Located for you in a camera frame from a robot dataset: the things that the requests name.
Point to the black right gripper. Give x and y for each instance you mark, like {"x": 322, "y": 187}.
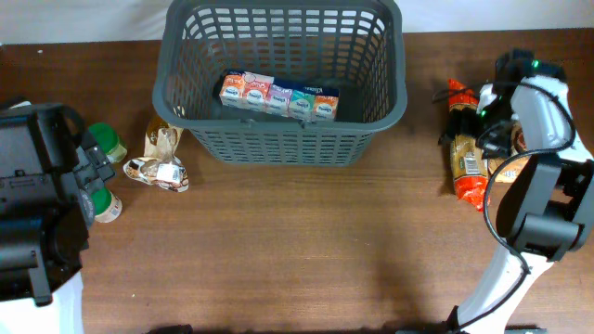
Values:
{"x": 497, "y": 147}

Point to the orange pasta bag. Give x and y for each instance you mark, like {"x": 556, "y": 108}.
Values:
{"x": 469, "y": 171}

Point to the blue tissue pack box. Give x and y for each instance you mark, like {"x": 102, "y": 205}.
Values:
{"x": 278, "y": 97}

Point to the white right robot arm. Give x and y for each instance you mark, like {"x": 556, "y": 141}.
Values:
{"x": 523, "y": 114}

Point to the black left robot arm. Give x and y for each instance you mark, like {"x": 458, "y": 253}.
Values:
{"x": 51, "y": 165}

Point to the brown snack bag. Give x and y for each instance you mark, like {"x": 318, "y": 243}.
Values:
{"x": 509, "y": 174}

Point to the grey plastic basket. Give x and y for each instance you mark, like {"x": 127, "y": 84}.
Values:
{"x": 355, "y": 46}

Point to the crumpled white brown wrapper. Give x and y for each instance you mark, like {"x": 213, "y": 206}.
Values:
{"x": 169, "y": 175}

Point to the green lid jar far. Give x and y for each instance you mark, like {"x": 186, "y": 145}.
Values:
{"x": 109, "y": 141}

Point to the green lid jar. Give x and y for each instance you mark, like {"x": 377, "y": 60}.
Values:
{"x": 108, "y": 207}
{"x": 109, "y": 141}

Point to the green lid jar near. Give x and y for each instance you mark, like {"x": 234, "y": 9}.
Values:
{"x": 108, "y": 207}

